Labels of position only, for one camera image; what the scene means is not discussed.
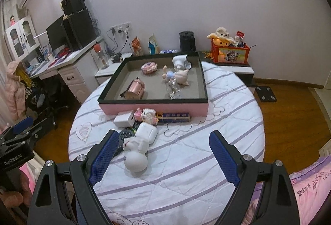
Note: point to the pink donut toy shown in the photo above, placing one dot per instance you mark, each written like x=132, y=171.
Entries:
x=149, y=67

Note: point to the white black low cabinet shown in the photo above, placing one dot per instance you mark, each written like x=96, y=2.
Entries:
x=240, y=71

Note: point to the white earbuds case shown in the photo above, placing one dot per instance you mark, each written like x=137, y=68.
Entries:
x=146, y=132

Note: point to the black cylindrical appliance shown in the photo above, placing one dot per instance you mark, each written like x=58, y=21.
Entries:
x=187, y=41

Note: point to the white desk with drawers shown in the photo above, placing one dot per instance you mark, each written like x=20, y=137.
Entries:
x=73, y=77

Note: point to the black computer tower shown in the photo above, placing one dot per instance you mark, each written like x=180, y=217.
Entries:
x=79, y=31

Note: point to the pink white block building toy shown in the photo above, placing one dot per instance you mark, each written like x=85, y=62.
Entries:
x=148, y=115

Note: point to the small doll on cabinet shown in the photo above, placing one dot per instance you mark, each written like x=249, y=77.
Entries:
x=12, y=20

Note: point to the white wall power outlet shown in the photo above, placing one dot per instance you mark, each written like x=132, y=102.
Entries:
x=121, y=28

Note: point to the black computer monitor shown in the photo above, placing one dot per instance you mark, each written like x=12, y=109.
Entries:
x=56, y=36

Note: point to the pink box with black rim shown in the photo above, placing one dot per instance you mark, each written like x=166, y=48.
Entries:
x=155, y=108

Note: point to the cream pig figurine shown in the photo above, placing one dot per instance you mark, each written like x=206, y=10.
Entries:
x=182, y=76

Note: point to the blue white snack bag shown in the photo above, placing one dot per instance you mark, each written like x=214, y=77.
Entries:
x=153, y=44

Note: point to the yellow plush toy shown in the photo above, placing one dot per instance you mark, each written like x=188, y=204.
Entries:
x=221, y=41

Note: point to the black remote control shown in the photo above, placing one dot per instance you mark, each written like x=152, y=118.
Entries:
x=127, y=134

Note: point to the small doll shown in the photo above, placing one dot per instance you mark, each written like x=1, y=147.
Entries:
x=169, y=75
x=12, y=20

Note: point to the white skull plush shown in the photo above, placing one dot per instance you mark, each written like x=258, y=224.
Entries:
x=222, y=33

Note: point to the pink printed blanket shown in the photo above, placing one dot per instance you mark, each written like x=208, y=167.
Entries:
x=310, y=183

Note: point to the black office chair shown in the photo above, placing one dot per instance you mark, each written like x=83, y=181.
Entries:
x=49, y=101

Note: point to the blue round tin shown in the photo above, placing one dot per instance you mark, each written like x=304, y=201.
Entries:
x=168, y=51

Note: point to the black speaker box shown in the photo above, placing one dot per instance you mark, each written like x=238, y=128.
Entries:
x=73, y=4

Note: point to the orange snack bag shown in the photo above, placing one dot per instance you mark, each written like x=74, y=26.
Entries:
x=137, y=46

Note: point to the red white figurine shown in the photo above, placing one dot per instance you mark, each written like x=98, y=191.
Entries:
x=239, y=39

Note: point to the pink puffer jacket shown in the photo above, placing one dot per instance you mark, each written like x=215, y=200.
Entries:
x=11, y=90

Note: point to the rose gold cylinder case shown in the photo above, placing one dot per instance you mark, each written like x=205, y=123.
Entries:
x=135, y=88

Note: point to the white round-headed doll figure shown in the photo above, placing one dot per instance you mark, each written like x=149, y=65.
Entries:
x=135, y=161

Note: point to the black bathroom scale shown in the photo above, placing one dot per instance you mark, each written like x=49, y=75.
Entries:
x=266, y=95

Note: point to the small orange toy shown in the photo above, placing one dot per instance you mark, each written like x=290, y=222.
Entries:
x=206, y=54

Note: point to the orange toy box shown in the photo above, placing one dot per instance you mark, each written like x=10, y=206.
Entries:
x=230, y=55

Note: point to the clear glass ornament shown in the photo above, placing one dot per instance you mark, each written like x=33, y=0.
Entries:
x=173, y=89

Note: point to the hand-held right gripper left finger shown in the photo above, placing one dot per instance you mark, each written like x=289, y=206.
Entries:
x=103, y=160

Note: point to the person's left hand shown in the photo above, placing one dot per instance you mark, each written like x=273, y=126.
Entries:
x=11, y=200

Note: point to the white charger adapter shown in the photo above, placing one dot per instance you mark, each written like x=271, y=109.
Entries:
x=123, y=119

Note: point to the red item on desk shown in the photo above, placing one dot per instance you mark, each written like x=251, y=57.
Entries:
x=63, y=52

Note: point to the white curtain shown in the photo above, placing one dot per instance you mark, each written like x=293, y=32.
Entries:
x=3, y=46

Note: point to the white nightstand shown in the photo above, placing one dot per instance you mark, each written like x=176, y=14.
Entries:
x=106, y=73

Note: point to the white glass-door cabinet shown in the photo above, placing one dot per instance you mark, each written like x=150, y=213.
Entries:
x=22, y=36

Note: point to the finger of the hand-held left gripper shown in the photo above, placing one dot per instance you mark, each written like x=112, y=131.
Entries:
x=42, y=126
x=22, y=124

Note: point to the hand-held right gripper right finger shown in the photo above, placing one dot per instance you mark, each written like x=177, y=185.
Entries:
x=223, y=160

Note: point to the white striped quilt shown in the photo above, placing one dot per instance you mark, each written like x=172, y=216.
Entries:
x=186, y=163

